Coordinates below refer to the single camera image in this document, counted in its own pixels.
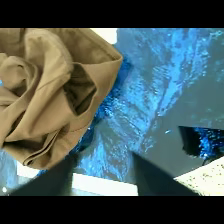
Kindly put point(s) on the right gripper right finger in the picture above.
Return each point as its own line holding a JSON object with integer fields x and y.
{"x": 153, "y": 180}

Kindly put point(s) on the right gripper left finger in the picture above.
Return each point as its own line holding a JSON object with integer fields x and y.
{"x": 53, "y": 181}

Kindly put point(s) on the brown garment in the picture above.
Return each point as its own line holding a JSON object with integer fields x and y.
{"x": 43, "y": 96}

